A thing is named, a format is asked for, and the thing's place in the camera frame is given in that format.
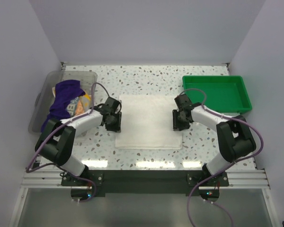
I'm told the aluminium frame rail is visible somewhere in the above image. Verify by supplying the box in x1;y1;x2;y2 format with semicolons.
20;170;270;189

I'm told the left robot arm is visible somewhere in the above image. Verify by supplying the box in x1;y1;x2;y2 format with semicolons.
35;97;122;186

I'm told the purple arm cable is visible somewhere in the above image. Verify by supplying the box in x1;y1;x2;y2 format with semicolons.
25;82;111;203
179;88;264;227

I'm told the white towel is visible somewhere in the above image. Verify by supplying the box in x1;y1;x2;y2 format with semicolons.
115;95;182;150

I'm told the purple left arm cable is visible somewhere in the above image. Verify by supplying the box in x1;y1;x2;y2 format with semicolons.
25;82;111;203

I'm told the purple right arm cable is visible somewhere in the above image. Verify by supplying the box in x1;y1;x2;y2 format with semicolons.
179;88;264;227

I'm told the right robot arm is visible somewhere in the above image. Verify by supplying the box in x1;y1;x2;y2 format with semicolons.
172;94;256;186

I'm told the purple towel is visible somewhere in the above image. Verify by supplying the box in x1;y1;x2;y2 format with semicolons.
41;79;85;132

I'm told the colourful patterned towel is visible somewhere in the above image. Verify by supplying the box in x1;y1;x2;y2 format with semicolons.
52;87;91;117

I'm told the clear grey plastic bin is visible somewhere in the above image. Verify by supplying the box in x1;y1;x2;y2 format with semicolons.
28;70;98;135

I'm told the green plastic tray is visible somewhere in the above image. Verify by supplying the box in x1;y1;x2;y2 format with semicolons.
182;76;252;114

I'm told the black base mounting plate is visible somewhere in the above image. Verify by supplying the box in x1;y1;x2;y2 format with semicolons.
61;169;230;198

